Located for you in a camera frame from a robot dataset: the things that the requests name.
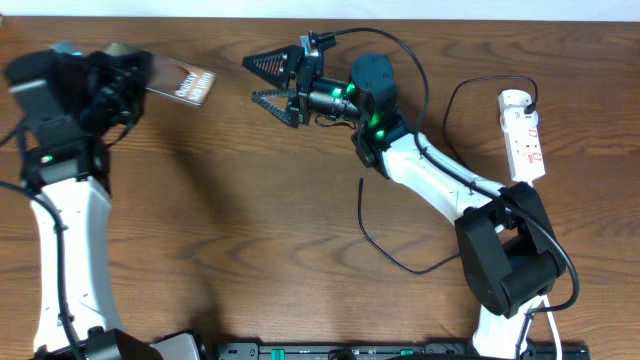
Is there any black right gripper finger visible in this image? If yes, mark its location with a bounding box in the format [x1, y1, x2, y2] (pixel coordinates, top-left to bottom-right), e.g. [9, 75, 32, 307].
[242, 45, 303, 91]
[251, 89, 299, 128]

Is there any Galaxy smartphone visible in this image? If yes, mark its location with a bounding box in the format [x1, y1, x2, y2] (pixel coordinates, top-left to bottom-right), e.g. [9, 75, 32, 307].
[104, 42, 217, 108]

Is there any black USB charging cable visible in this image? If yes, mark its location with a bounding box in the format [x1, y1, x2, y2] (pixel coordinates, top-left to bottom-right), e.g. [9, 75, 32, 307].
[356, 75, 540, 277]

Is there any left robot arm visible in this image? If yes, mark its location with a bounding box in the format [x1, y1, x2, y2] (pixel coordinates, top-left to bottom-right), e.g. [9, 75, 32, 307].
[4, 50, 161, 359]

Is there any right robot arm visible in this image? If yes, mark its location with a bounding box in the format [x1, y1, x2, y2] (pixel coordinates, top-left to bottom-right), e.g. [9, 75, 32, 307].
[242, 32, 576, 359]

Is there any white USB charger adapter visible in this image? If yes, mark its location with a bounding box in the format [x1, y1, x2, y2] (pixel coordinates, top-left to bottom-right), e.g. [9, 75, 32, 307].
[498, 89, 539, 127]

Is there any white power strip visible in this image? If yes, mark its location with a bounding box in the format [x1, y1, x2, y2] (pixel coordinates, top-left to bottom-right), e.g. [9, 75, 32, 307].
[500, 107, 545, 183]

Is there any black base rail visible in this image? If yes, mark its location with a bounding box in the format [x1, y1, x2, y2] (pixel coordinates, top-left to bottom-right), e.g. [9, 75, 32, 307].
[149, 341, 591, 360]

